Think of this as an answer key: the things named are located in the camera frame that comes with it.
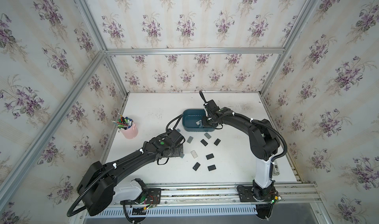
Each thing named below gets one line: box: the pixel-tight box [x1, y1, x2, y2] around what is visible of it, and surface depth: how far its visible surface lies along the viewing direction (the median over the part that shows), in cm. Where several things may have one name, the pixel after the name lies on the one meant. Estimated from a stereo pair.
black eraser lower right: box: [207, 164, 217, 172], surface depth 84 cm
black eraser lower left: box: [192, 161, 201, 172], surface depth 84 cm
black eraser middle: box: [205, 153, 215, 160], surface depth 88 cm
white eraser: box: [190, 149, 199, 159], surface depth 90 cm
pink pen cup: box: [117, 116, 139, 140], surface depth 90 cm
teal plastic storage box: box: [182, 108, 218, 132], surface depth 103 cm
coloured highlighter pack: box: [272, 161, 281, 176], surface depth 80 cm
